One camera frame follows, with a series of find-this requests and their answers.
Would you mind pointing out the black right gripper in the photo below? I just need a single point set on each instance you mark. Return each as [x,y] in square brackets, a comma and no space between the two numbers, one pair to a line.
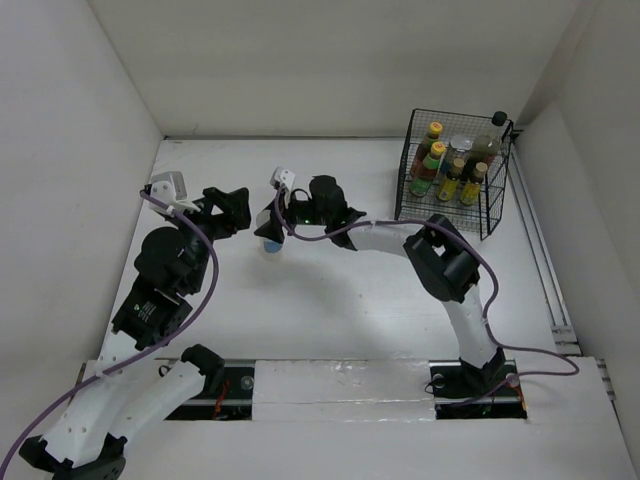
[273,229]

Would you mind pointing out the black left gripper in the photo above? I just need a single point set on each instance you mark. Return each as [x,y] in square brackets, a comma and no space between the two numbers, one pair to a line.
[234,206]

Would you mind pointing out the white spice jar blue label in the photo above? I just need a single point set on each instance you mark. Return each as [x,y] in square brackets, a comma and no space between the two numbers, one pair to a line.
[272,251]

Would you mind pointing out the green label chili sauce bottle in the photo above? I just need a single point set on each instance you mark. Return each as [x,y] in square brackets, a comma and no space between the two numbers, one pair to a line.
[425,168]

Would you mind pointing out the small yellow label bottle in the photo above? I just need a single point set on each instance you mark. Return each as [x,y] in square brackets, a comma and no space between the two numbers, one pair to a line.
[450,180]

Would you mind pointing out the red label sauce bottle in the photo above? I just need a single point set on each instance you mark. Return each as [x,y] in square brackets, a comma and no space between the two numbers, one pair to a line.
[432,136]

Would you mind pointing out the small yellow bottle front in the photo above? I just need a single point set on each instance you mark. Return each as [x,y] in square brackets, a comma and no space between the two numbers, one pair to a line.
[470,192]

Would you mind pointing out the white spice jar silver lid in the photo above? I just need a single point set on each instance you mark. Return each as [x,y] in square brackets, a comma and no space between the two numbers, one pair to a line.
[459,147]

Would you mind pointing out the tall dark soy sauce bottle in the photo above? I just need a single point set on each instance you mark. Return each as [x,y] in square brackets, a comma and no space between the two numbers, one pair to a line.
[487,144]

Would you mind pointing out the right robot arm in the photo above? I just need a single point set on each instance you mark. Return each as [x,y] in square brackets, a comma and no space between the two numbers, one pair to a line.
[438,253]

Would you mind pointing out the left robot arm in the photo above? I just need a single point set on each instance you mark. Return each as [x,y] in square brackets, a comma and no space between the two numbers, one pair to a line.
[100,421]

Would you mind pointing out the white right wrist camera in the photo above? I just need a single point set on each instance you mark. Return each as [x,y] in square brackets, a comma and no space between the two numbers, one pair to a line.
[283,179]

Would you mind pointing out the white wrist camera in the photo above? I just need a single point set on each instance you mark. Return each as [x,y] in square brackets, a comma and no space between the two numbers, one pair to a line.
[283,179]
[169,188]

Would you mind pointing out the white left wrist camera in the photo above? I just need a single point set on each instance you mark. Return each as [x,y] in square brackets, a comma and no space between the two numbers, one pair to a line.
[169,188]

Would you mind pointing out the black wire basket rack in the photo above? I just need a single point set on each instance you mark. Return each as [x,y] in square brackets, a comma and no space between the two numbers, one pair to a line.
[481,218]

